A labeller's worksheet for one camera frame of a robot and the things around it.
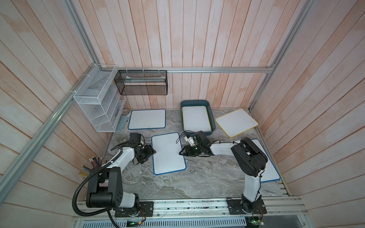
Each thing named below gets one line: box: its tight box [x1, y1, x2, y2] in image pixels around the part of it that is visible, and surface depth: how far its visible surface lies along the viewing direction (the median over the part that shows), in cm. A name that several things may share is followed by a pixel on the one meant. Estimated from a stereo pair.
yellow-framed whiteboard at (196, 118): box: [182, 105, 212, 133], surface depth 113 cm
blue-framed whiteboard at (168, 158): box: [151, 132, 187, 175], surface depth 95 cm
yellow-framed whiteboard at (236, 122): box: [214, 108, 259, 138], surface depth 115 cm
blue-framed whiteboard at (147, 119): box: [127, 109, 166, 130], surface depth 116 cm
